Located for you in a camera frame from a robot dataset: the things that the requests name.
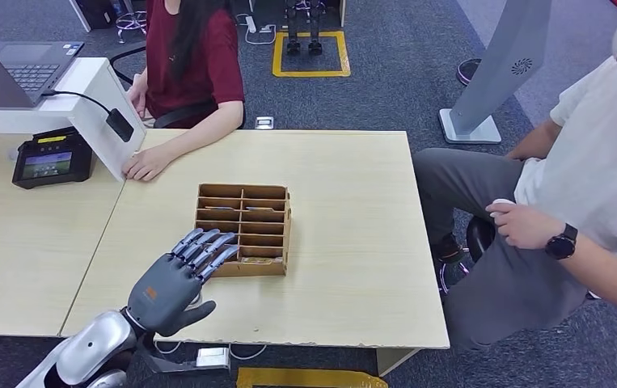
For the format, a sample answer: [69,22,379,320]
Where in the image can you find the person's right hand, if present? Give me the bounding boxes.
[127,85,149,119]

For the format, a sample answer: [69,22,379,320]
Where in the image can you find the black power adapter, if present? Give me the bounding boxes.
[105,108,135,143]

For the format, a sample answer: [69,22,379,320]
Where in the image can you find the round black base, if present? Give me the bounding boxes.
[456,57,484,86]

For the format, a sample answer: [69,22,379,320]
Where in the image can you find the person with headset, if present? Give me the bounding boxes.
[412,53,617,349]

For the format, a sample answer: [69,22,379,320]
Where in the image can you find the white handheld controller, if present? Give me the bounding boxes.
[488,199,517,220]

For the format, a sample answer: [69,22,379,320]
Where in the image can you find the headset person's left hand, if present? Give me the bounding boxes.
[485,199,564,251]

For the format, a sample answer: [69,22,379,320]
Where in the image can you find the white cable under desk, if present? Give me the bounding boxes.
[227,343,269,361]
[154,340,184,356]

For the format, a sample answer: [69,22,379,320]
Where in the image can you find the wooden compartment organizer box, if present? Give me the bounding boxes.
[194,183,292,279]

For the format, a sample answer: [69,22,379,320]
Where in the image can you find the yellow floor tape square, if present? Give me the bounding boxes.
[272,30,352,78]

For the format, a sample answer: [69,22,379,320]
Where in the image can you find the black office chair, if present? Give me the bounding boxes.
[108,45,247,129]

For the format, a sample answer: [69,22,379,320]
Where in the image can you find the black payment terminal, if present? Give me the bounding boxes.
[11,126,95,190]

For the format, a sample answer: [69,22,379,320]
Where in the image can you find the chrome chair base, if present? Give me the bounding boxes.
[116,0,147,45]

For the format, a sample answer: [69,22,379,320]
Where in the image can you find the yellow floor tape strip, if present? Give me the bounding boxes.
[236,366,390,388]

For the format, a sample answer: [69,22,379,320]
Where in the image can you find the black stool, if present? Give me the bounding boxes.
[466,215,497,264]

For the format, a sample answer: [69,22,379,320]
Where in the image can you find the black cabinet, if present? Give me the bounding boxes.
[70,0,119,33]

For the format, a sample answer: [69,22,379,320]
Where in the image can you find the grey standing kiosk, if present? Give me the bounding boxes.
[439,0,553,146]

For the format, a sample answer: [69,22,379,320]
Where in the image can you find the black robot legs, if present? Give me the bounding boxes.
[285,0,324,57]

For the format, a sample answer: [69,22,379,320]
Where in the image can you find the grey laptop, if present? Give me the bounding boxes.
[0,20,85,110]

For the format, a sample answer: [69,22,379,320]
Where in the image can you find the black bracket wrist camera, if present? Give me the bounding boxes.
[136,331,231,375]

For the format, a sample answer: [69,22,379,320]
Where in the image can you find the black wrist watch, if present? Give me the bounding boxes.
[544,223,579,261]

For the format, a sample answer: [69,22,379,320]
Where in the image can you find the white floor cable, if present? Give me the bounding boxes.
[235,13,278,47]

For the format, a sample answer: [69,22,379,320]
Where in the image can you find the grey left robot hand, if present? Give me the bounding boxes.
[125,228,240,339]

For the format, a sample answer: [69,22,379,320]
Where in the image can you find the white desk riser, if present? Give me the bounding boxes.
[0,57,147,183]

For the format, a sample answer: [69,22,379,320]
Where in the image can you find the black laptop cable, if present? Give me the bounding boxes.
[40,90,113,116]

